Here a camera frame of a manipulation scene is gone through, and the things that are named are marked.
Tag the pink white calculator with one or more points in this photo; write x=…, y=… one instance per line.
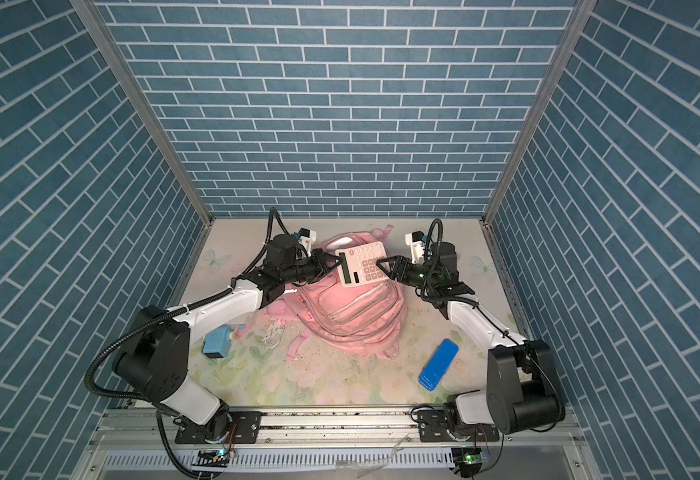
x=359, y=264

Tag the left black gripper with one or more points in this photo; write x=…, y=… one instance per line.
x=317, y=266

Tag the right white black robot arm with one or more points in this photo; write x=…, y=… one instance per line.
x=523, y=390

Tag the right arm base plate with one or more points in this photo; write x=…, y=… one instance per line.
x=455, y=425

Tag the pink student backpack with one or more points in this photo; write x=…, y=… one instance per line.
x=365, y=320

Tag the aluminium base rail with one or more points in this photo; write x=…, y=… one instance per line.
x=354, y=442

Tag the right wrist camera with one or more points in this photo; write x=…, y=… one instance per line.
x=416, y=242

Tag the blue pencil case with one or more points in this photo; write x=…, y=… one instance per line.
x=438, y=365

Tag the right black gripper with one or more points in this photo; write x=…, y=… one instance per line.
x=410, y=273

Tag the blue pencil sharpener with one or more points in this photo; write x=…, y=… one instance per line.
x=218, y=343

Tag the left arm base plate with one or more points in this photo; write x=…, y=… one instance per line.
x=218, y=427

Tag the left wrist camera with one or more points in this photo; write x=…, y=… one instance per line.
x=306, y=239

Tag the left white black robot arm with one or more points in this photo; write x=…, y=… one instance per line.
x=154, y=362

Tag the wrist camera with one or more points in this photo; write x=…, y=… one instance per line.
x=416, y=242
x=306, y=239

